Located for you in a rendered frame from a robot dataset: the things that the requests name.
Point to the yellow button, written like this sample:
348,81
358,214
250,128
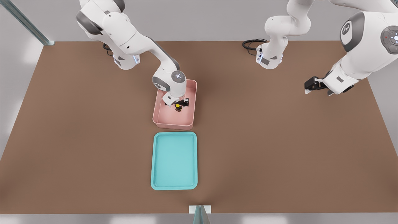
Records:
178,107

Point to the pink plastic box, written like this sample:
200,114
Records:
175,116

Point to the pale blue-green tray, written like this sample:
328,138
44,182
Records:
174,160

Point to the silver frame post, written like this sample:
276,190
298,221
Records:
200,215
26,21

